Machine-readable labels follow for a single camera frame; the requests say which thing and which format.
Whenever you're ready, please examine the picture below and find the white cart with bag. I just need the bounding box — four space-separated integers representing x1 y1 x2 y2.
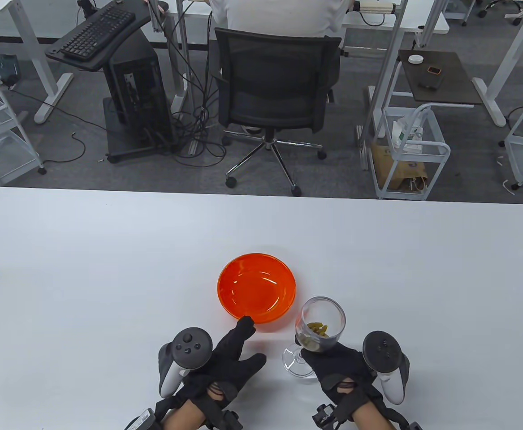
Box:
374 103 451 200

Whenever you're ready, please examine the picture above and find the aluminium frame post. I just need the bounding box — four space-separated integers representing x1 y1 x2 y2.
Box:
172 0 195 112
359 0 408 172

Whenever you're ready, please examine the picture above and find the black computer cart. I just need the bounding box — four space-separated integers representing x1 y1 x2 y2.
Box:
45 0 175 164

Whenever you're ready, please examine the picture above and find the black computer tower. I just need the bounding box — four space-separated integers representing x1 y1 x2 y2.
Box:
108 34 175 149

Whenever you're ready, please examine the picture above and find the person's right forearm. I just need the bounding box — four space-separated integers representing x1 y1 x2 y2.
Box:
351 405 398 430

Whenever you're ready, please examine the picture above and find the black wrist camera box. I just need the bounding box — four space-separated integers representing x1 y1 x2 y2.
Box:
311 403 336 430
125 407 164 430

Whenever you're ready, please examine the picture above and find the black keyboard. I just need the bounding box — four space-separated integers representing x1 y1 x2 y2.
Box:
60 6 136 62

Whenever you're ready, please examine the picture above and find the grey right hand controller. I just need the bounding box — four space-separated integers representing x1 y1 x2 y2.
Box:
362 330 410 404

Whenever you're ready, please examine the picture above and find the black floor cable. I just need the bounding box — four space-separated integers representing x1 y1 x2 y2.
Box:
8 87 87 164

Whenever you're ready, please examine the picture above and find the person's left hand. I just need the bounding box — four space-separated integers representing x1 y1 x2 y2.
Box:
182 316 268 411

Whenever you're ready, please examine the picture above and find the brown paper bag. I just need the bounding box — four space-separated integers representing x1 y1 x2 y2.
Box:
371 143 428 192

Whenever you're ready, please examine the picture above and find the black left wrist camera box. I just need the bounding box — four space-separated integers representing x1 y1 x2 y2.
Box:
125 407 164 430

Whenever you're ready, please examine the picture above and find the tangle of black cables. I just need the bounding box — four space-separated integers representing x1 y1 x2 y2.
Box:
166 0 229 169

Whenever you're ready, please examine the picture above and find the grey left hand controller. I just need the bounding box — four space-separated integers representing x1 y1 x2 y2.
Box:
158 327 213 399

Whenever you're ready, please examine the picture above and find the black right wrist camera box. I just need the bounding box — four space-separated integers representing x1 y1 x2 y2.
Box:
311 403 336 430

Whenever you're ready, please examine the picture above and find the person's right hand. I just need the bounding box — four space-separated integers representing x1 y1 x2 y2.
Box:
301 341 382 416

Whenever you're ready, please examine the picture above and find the person's left forearm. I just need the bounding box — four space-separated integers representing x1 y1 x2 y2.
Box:
160 398 210 430

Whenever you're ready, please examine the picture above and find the pile of green raisins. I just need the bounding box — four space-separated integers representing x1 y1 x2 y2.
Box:
303 321 330 351

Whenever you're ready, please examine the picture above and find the white box in cart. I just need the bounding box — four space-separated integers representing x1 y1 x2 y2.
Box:
391 118 425 149

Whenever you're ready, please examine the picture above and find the long white desk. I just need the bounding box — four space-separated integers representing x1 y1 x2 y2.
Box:
163 0 450 50

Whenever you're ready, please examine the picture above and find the grey hand controller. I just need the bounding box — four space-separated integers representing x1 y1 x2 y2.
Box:
362 330 410 404
158 327 213 399

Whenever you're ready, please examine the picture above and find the orange plastic bowl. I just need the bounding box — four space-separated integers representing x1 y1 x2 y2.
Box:
217 253 297 332

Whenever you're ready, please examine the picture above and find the dark brown side table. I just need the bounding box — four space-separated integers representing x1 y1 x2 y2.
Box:
398 50 484 108

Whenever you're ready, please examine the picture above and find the black mesh office chair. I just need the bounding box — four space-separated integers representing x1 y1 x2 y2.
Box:
212 27 343 197

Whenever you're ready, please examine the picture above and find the white desk with T-leg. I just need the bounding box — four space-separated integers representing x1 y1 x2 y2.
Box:
0 0 74 125
471 0 523 128

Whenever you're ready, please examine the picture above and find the clear wine glass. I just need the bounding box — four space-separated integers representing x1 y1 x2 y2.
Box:
282 296 347 378

